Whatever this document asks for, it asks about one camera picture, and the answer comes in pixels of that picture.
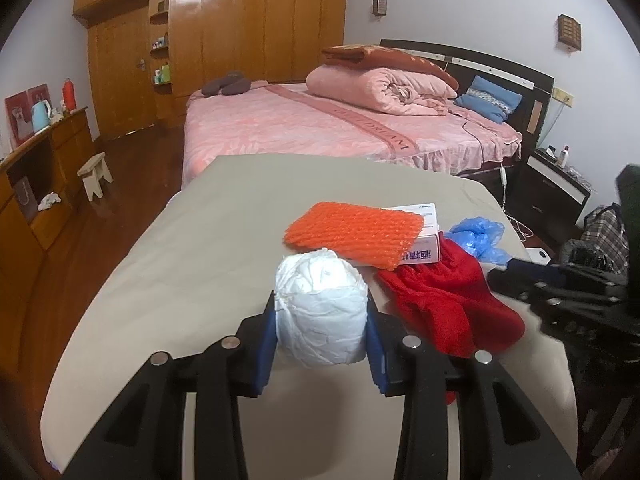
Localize wooden door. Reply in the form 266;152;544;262
87;10;157;142

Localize black controller cable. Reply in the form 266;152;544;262
459;112;504;168

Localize white paper ball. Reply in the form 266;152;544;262
274;248;370;367

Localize pink bedspread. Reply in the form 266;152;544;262
181;79;524;186

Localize folded pink quilt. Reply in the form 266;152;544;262
305;66;459;117

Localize dark wooden bed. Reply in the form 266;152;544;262
181;39;556;187

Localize brown paper bag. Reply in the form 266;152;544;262
13;179;39;221

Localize small wooden stool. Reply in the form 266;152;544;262
77;152;114;202

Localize folded red blanket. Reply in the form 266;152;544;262
320;43;460;92

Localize dark nightstand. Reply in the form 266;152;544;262
514;147;594;242

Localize orange foam net sleeve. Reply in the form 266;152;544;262
284;201;426;270

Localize light blue kettle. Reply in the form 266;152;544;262
31;99;53;134

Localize large blue pillow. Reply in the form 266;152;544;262
453;75;523;125

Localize wooden wardrobe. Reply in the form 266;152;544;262
73;0;349;132

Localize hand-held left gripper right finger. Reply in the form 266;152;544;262
366;296;583;480

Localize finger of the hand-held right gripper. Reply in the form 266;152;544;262
522;282;626;311
487;260;566;288

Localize red cloth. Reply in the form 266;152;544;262
377;237;526;406

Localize red photo frames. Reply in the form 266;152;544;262
4;84;51;142

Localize large wooden wall lamp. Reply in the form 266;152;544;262
557;13;583;52

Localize beige tablecloth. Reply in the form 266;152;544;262
40;155;582;480

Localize blue plastic glove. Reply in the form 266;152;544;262
444;217;514;264

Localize wooden cabinet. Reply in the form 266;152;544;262
0;106;97;283

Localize white floor cable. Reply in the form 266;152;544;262
506;214;534;242

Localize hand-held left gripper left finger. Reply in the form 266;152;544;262
65;290;279;480

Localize white cardboard box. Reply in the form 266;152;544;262
380;203;444;265

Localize plaid cloth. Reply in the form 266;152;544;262
579;203;629;272

